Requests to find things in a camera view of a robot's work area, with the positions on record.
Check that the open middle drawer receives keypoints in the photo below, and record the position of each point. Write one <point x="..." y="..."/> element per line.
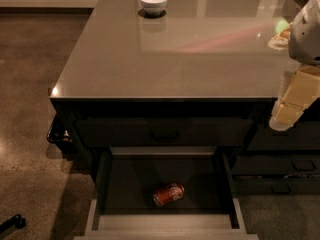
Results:
<point x="123" y="207"/>

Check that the white ceramic bowl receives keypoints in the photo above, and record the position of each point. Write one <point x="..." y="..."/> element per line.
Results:
<point x="153" y="7"/>

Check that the black object on floor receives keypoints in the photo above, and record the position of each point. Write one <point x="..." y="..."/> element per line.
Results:
<point x="15" y="222"/>

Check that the right middle drawer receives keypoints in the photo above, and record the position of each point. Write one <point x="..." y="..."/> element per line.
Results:
<point x="267" y="165"/>

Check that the right upper drawer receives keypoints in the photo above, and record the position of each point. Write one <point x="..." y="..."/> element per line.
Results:
<point x="305" y="135"/>

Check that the dark top drawer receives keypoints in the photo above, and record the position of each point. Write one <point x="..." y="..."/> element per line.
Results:
<point x="126" y="132"/>

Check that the right bottom drawer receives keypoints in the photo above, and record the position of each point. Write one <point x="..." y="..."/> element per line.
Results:
<point x="294" y="186"/>

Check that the red coke can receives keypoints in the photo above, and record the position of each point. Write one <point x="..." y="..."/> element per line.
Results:
<point x="168" y="193"/>

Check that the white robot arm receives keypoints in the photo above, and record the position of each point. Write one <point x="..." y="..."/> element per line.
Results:
<point x="304" y="42"/>

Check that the dark cabinet counter unit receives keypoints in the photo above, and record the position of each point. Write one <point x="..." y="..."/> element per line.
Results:
<point x="127" y="64"/>

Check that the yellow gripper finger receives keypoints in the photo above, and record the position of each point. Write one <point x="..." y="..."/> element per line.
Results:
<point x="298" y="91"/>
<point x="281" y="40"/>

